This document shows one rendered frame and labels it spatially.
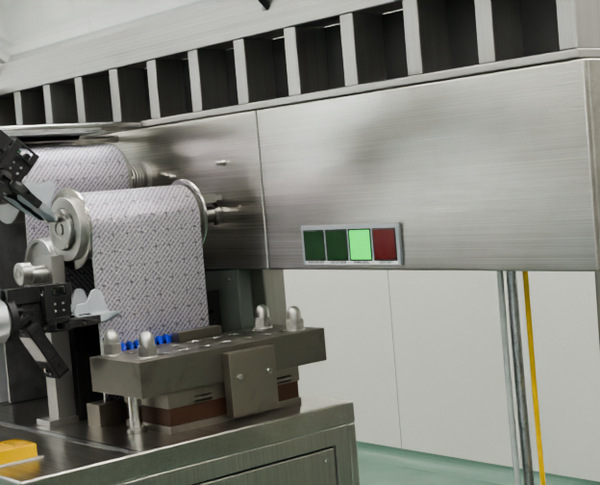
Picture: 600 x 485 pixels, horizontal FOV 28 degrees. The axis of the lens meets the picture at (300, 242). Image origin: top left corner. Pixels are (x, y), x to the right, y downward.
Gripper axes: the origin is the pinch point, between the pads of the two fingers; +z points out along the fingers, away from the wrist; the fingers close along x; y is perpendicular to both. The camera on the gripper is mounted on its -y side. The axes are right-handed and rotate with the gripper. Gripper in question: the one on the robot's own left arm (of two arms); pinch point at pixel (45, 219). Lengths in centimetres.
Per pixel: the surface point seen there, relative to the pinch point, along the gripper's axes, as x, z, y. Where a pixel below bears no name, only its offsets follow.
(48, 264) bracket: 2.2, 5.8, -5.6
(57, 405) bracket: 2.1, 21.5, -25.7
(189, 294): -6.1, 29.8, 3.6
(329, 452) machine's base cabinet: -31, 56, -12
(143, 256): -6.1, 17.3, 3.8
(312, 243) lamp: -29.5, 33.1, 17.1
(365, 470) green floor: 200, 273, 65
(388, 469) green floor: 192, 278, 69
